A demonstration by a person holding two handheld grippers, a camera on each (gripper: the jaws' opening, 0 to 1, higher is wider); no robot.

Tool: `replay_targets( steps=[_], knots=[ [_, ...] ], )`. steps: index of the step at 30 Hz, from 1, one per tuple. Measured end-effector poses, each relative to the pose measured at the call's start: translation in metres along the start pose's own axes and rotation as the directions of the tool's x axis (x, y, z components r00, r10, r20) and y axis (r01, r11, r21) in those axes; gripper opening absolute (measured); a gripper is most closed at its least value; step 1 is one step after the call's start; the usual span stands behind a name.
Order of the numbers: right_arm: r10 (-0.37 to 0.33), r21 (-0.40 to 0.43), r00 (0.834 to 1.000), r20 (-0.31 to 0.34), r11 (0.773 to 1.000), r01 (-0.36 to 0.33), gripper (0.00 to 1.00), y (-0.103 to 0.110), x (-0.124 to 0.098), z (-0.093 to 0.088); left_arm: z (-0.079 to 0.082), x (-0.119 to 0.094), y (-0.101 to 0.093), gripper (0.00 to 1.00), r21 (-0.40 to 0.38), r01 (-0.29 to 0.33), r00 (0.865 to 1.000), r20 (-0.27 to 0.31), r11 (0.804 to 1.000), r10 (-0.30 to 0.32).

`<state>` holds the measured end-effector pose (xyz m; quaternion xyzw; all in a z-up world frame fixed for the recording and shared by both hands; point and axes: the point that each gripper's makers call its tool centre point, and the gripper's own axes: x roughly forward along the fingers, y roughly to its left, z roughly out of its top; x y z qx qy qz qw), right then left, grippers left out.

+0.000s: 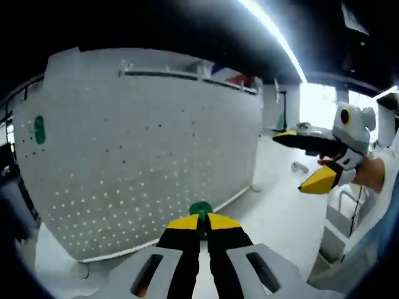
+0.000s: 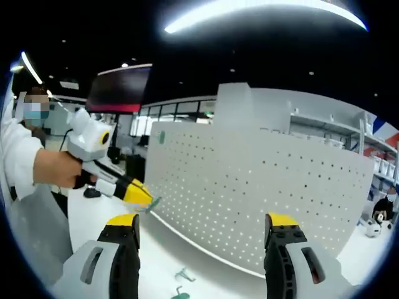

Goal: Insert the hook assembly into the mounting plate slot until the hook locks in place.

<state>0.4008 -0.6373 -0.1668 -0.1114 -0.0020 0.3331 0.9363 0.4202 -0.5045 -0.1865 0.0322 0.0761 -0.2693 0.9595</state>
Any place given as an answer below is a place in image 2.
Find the straight ceiling light strip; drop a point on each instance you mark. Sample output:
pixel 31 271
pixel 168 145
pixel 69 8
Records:
pixel 31 67

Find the white perforated pegboard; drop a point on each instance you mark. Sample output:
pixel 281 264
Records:
pixel 249 187

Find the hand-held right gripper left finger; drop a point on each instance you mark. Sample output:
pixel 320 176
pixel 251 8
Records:
pixel 121 249

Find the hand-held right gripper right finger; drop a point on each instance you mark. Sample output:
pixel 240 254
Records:
pixel 280 246

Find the white round device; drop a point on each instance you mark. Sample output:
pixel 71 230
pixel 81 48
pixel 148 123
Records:
pixel 373 231

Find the small black case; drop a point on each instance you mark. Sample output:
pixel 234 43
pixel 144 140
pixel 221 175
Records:
pixel 92 193

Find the row of white storage bins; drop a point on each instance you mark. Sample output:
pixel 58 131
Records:
pixel 385 166

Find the black office chair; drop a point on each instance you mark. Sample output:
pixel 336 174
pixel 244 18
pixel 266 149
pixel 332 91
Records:
pixel 135 168

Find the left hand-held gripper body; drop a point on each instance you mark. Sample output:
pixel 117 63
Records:
pixel 87 140

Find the curved ceiling light strip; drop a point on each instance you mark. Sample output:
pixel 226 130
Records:
pixel 249 9

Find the blue face mask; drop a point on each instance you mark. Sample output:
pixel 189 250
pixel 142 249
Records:
pixel 35 119

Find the person's grey clothing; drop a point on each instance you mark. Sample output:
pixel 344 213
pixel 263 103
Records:
pixel 40 233

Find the large dark hanging screen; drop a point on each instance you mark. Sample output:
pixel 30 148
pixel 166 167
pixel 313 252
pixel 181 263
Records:
pixel 118 90

